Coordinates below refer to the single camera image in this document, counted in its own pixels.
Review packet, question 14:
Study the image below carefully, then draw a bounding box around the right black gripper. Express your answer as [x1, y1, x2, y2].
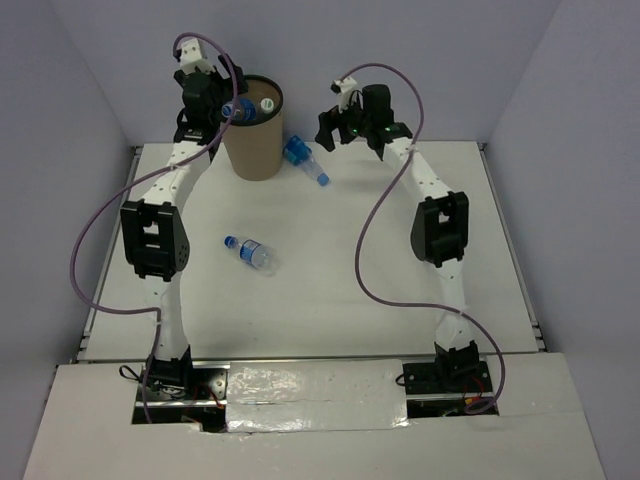
[316, 91, 373, 152]

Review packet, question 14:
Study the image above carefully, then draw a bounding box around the blue label bottle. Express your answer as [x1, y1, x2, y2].
[224, 235, 277, 275]
[283, 135, 330, 187]
[221, 98, 257, 121]

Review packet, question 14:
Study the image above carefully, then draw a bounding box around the green label clear bottle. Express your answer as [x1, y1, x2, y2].
[260, 98, 275, 115]

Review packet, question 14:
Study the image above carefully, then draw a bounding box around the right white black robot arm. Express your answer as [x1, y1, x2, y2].
[315, 77, 481, 393]

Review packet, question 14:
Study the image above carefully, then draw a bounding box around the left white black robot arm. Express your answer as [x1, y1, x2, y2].
[120, 64, 248, 399]

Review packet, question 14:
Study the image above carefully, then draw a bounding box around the brown cardboard cylinder bin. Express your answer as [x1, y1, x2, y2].
[223, 74, 284, 181]

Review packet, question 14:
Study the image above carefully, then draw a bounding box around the blue label bottle front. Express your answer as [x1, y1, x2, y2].
[224, 235, 277, 275]

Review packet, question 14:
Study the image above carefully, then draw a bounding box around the silver foil tape sheet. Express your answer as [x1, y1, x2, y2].
[225, 359, 409, 433]

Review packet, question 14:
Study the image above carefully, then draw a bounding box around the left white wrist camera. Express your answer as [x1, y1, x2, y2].
[177, 38, 214, 75]

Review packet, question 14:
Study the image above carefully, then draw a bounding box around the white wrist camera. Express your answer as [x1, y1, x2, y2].
[330, 76, 358, 113]
[177, 38, 214, 75]

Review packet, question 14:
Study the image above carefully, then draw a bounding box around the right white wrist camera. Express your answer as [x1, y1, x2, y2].
[330, 76, 358, 113]

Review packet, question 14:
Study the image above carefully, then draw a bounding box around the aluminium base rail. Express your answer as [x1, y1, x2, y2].
[194, 353, 436, 364]

